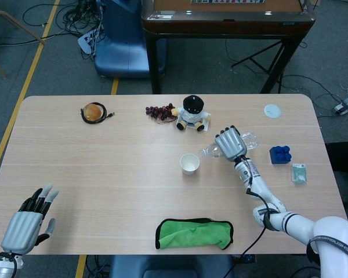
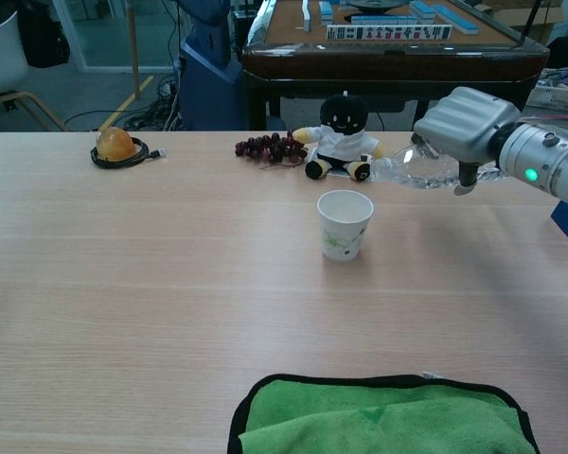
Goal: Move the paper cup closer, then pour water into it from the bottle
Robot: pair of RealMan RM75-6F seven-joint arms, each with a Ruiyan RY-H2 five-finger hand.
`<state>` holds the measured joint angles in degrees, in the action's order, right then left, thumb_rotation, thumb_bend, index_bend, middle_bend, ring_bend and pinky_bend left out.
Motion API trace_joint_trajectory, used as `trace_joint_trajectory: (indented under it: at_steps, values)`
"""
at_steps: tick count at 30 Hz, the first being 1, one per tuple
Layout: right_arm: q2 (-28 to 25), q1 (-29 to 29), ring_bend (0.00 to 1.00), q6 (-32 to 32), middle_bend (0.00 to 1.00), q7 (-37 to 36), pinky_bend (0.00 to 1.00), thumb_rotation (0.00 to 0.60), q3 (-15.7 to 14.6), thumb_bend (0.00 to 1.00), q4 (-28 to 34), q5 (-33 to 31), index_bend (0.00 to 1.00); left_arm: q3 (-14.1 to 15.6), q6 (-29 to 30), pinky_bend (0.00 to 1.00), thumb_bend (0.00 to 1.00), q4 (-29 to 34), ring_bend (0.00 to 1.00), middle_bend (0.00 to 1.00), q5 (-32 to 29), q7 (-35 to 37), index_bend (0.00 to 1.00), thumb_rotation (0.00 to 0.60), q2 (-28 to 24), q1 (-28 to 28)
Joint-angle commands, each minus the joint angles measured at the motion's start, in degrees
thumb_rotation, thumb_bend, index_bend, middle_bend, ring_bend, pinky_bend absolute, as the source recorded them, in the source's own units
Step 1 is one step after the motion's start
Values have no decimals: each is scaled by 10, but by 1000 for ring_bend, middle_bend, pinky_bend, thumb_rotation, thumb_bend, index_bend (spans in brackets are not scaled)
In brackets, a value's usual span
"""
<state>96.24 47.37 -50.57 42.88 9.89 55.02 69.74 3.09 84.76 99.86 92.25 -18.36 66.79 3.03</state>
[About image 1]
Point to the orange translucent ball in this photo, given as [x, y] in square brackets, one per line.
[93, 112]

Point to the clear plastic bottle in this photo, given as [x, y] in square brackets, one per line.
[210, 152]

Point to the small green sachet packet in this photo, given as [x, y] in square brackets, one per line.
[298, 173]

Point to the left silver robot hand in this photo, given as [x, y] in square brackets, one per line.
[23, 228]

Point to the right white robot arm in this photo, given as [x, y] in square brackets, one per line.
[295, 224]

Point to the black-headed plush doll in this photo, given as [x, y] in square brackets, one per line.
[192, 108]

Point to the printed card under doll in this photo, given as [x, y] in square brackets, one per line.
[207, 125]

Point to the white round lid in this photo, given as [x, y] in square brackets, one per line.
[272, 111]

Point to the blue toy building block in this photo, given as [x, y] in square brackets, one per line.
[279, 156]

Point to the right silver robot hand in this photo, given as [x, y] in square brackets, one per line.
[230, 143]

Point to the purple grape bunch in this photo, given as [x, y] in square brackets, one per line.
[158, 111]

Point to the mahjong tile row showing faces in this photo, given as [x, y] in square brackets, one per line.
[226, 1]

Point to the green cloth with black trim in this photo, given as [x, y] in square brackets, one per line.
[191, 236]

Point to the white floor power strip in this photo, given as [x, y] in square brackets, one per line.
[85, 42]

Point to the white printed paper cup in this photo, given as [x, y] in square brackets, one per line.
[189, 165]

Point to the grey floor power strip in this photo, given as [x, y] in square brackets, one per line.
[346, 104]

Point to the brown mahjong table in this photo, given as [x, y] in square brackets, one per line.
[226, 27]

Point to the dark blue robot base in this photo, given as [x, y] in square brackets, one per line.
[168, 267]

